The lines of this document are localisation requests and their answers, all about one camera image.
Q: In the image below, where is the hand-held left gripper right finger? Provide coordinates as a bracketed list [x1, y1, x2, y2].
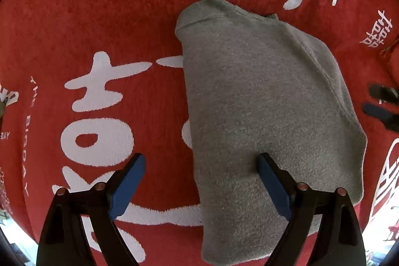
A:
[257, 153, 367, 266]

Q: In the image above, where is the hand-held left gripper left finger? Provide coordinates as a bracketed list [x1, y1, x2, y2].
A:
[36, 153, 146, 266]

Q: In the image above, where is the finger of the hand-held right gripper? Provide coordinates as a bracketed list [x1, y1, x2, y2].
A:
[369, 84, 399, 104]
[363, 103, 399, 131]

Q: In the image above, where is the grey sweater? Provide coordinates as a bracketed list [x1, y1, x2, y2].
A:
[175, 0, 368, 265]

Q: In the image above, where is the red printed blanket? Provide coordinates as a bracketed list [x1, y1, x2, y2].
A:
[0, 0, 399, 266]

